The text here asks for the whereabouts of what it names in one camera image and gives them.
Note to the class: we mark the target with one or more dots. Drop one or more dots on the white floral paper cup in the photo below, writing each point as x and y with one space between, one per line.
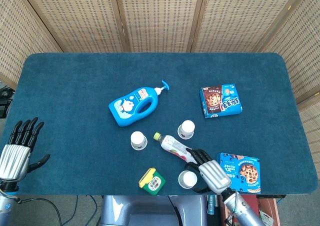
138 138
188 179
187 127

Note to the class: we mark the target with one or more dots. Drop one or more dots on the blue pump detergent bottle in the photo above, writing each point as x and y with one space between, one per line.
125 111

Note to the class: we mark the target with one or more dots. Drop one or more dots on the blue chocolate chip cookie box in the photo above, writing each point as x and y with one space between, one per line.
247 173

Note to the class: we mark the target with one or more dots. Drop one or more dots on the black electronic equipment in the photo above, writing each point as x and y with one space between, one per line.
3 103

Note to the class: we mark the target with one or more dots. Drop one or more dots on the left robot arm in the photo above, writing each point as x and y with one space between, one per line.
5 206

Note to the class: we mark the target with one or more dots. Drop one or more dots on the blue cookie box brown panel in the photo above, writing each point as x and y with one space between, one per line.
225 106

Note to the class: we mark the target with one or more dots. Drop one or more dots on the green tub yellow lid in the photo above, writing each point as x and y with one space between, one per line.
157 183

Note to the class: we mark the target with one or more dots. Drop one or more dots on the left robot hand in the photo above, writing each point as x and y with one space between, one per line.
15 158

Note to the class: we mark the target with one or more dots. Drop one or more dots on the woven rattan folding screen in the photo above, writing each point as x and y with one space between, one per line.
160 16

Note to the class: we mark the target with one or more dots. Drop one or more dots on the teal table cloth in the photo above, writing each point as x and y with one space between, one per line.
75 86

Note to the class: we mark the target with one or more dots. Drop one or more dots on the grey-blue robot torso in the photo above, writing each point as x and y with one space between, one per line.
150 211

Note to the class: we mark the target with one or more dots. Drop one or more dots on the white peach drink bottle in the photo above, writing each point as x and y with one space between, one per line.
172 146

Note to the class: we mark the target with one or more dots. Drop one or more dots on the red cardboard box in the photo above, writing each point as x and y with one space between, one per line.
268 211

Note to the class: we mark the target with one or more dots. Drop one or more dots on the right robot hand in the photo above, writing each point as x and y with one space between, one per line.
213 173

